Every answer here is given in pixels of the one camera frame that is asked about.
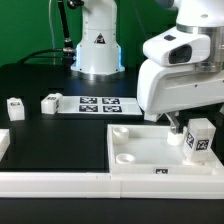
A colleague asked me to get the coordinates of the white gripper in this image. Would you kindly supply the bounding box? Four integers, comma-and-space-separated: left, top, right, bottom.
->
137, 27, 224, 134

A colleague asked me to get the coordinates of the white square table top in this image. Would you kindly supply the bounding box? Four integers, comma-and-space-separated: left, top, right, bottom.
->
107, 125, 224, 175

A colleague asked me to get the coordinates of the white front fence bar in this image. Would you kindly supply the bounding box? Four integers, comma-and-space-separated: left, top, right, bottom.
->
0, 172, 224, 199

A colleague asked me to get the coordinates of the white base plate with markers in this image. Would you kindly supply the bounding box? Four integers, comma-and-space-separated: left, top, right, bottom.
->
58, 96, 142, 116

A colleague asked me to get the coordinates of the black cable at base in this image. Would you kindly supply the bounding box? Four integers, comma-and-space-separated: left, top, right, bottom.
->
17, 46, 77, 66

